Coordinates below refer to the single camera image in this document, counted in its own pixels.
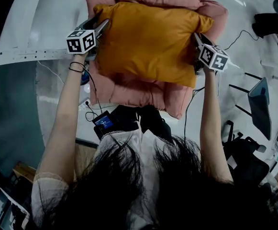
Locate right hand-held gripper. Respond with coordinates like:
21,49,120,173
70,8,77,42
193,32,229,76

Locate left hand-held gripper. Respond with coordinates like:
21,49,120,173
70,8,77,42
66,15,111,62

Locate large orange cushion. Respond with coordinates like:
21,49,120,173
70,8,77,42
93,1,215,89

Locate pink padded chair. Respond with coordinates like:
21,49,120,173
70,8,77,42
84,0,229,119

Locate person's left forearm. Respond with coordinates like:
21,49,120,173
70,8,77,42
34,53,87,184

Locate person's right forearm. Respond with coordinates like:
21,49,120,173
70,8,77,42
199,69,234,184

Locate black wrist bands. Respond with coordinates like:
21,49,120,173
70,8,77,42
68,61,86,73

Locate white metal shelf rack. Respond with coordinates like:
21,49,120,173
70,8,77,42
0,0,93,69

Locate white power strip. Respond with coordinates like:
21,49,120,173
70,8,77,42
78,99,91,112

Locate dark grey stool chair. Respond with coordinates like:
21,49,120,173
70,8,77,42
228,72,273,141

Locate person's black trousers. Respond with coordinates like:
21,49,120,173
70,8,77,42
110,104,175,145

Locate black device blue screen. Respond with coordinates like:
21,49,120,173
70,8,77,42
91,110,117,140

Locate black office chair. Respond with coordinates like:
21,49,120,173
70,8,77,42
221,120,271,189

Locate low wooden box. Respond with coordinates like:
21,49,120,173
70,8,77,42
13,161,38,184

